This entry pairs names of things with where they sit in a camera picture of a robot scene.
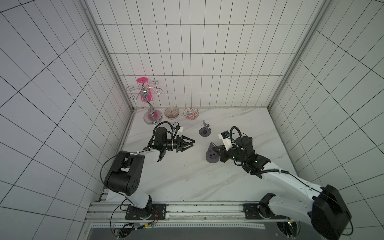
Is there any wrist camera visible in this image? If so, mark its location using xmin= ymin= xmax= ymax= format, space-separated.
xmin=219 ymin=131 xmax=233 ymax=151
xmin=174 ymin=125 xmax=184 ymax=137

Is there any brown striped glass bowl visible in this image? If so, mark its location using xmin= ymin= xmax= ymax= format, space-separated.
xmin=164 ymin=107 xmax=180 ymax=119

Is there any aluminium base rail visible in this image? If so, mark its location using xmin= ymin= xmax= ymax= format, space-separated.
xmin=85 ymin=202 xmax=292 ymax=230

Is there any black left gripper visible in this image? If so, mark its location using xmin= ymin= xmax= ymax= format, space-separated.
xmin=163 ymin=134 xmax=195 ymax=152

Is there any pink plastic cup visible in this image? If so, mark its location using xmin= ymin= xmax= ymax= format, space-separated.
xmin=137 ymin=78 xmax=153 ymax=103

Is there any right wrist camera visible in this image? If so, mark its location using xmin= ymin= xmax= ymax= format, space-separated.
xmin=219 ymin=131 xmax=233 ymax=151

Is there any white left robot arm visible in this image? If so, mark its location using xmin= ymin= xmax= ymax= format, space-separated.
xmin=103 ymin=121 xmax=195 ymax=219

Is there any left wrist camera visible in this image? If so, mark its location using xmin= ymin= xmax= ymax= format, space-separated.
xmin=174 ymin=125 xmax=184 ymax=137

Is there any chrome cup holder stand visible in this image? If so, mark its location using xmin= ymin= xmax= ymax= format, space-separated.
xmin=126 ymin=77 xmax=163 ymax=125

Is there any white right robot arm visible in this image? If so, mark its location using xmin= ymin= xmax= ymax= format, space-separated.
xmin=213 ymin=126 xmax=353 ymax=240

